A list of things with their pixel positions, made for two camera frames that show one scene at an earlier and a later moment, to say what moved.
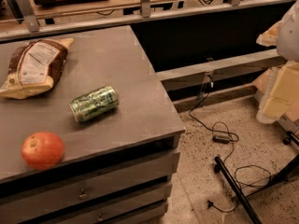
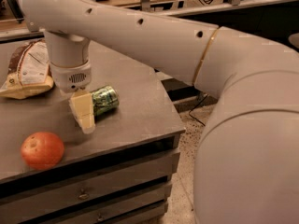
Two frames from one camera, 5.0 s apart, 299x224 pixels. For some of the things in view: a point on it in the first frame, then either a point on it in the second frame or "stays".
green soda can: x=94 y=103 stays
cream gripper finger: x=277 y=90 -> x=82 y=106
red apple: x=42 y=150 stays
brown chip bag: x=35 y=67 stays
